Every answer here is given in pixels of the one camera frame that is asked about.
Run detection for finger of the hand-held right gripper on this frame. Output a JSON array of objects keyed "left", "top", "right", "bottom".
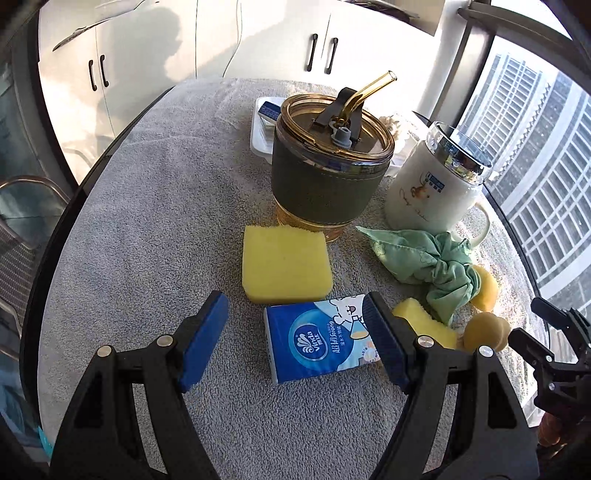
[
  {"left": 531, "top": 298, "right": 591, "bottom": 352},
  {"left": 508, "top": 328, "right": 555, "bottom": 367}
]

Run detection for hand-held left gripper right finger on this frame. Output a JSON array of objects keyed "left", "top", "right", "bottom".
[{"left": 361, "top": 292, "right": 541, "bottom": 480}]

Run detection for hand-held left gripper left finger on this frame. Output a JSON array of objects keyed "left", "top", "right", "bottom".
[{"left": 48, "top": 291, "right": 230, "bottom": 480}]

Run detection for small yellow sponge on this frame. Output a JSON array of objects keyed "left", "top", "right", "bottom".
[{"left": 392, "top": 298, "right": 459, "bottom": 352}]

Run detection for yellow gourd-shaped makeup sponge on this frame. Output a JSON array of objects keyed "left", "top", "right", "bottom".
[{"left": 463, "top": 311, "right": 512, "bottom": 354}]

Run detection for blue bear print tissue pack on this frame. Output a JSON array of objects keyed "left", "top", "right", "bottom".
[{"left": 263, "top": 298, "right": 384, "bottom": 386}]

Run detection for large yellow sponge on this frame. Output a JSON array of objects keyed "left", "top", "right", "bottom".
[{"left": 241, "top": 224, "right": 334, "bottom": 305}]

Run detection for person's right hand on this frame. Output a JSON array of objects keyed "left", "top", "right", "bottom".
[{"left": 538, "top": 408, "right": 571, "bottom": 448}]

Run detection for yellow drop-shaped makeup sponge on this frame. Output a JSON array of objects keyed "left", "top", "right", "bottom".
[{"left": 470, "top": 265, "right": 500, "bottom": 311}]

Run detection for green cloth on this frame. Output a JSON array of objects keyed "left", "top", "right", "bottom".
[{"left": 355, "top": 225, "right": 483, "bottom": 326}]

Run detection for grey terry towel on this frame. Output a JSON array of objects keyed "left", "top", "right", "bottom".
[{"left": 39, "top": 76, "right": 539, "bottom": 480}]

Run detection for white mug with chrome lid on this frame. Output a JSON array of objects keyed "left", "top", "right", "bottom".
[{"left": 385, "top": 121, "right": 494, "bottom": 250}]

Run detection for green tumbler with amber straw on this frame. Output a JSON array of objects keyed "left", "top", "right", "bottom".
[{"left": 270, "top": 70, "right": 398, "bottom": 243}]

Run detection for apartment buildings outside window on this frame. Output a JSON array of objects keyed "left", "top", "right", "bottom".
[{"left": 457, "top": 34, "right": 591, "bottom": 296}]

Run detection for metal chair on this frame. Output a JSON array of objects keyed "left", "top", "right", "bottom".
[{"left": 0, "top": 178, "right": 72, "bottom": 361}]

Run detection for white cabinet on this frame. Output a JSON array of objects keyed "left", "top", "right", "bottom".
[{"left": 37, "top": 0, "right": 467, "bottom": 185}]

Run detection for dark window frame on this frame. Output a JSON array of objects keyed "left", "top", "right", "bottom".
[{"left": 429, "top": 0, "right": 497, "bottom": 125}]

